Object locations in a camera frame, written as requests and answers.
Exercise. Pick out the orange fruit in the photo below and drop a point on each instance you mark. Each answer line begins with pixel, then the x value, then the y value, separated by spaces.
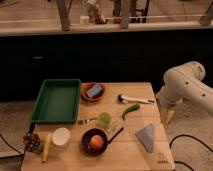
pixel 96 142

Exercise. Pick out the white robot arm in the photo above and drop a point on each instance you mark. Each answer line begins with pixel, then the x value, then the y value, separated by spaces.
pixel 184 82

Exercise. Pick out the orange bowl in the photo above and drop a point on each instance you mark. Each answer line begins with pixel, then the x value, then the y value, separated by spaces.
pixel 87 86

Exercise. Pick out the green chili pepper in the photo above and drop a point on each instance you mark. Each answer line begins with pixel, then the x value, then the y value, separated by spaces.
pixel 130 109

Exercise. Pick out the yellow banana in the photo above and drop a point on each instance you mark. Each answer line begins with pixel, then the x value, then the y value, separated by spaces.
pixel 46 148

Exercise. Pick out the black frying pan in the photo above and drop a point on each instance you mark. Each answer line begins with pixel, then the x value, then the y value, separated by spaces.
pixel 85 142

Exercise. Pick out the bunch of dark grapes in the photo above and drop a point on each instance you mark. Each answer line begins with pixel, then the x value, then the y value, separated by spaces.
pixel 31 142

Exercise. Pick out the grey blue towel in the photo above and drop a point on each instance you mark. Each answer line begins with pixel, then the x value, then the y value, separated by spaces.
pixel 146 137

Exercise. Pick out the green plastic tray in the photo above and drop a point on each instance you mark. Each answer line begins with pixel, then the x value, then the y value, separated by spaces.
pixel 57 102

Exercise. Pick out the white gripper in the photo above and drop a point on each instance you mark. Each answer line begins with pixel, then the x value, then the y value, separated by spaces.
pixel 168 98

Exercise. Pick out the blue sponge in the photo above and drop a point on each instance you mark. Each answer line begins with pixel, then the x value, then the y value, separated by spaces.
pixel 93 91

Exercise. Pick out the white paper cup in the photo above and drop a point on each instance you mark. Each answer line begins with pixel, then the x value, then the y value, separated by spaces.
pixel 61 137

